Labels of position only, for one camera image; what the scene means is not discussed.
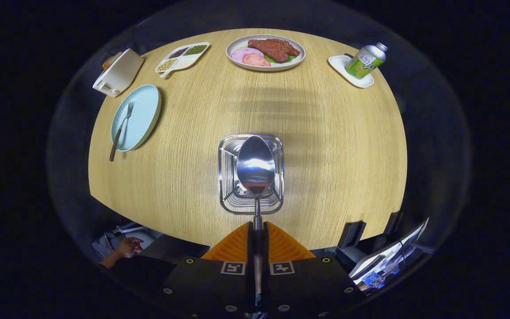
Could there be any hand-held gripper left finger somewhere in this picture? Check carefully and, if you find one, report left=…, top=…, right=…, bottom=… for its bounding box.
left=160, top=222, right=255, bottom=316

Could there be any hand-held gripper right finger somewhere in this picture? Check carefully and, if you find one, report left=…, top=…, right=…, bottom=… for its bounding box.
left=262, top=222, right=357, bottom=316

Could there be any metal spoon brown handle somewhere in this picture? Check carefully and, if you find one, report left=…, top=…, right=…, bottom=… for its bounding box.
left=236, top=135, right=276, bottom=295

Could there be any metal fork brown handle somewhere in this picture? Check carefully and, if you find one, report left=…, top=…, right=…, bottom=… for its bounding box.
left=109, top=101, right=135, bottom=162

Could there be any light blue plate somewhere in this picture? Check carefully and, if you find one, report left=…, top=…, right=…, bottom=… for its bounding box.
left=111, top=84, right=162, bottom=152

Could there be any small white tray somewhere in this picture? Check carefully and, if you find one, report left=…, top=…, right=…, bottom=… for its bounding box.
left=328, top=54, right=375, bottom=88

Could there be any white divided dish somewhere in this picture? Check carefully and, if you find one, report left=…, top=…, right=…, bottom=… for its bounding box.
left=155, top=42, right=210, bottom=78

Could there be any green lettuce leaf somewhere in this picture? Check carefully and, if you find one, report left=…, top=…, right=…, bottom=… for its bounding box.
left=264, top=54, right=298, bottom=64

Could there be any salmon pink ham slice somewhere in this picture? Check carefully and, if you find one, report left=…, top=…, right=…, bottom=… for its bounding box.
left=242, top=53, right=271, bottom=67

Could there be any white toaster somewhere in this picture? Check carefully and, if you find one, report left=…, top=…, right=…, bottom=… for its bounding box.
left=93, top=48, right=145, bottom=97

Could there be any silver bottle green label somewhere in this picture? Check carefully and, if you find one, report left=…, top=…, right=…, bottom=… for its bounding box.
left=345, top=42, right=388, bottom=79

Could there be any pale pink ham slice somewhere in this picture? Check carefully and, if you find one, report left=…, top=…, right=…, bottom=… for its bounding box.
left=232, top=48, right=264, bottom=62

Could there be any brown steak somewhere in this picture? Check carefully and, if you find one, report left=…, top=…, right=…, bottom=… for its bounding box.
left=248, top=39, right=301, bottom=63

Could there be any white round dinner plate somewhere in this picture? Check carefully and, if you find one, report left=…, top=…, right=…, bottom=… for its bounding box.
left=226, top=35, right=306, bottom=72

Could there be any toasted bread slice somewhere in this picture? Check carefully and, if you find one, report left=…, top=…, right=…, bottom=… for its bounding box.
left=102, top=52, right=123, bottom=70

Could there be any metal wire basket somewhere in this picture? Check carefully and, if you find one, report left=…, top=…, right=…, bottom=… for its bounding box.
left=218, top=134, right=285, bottom=215

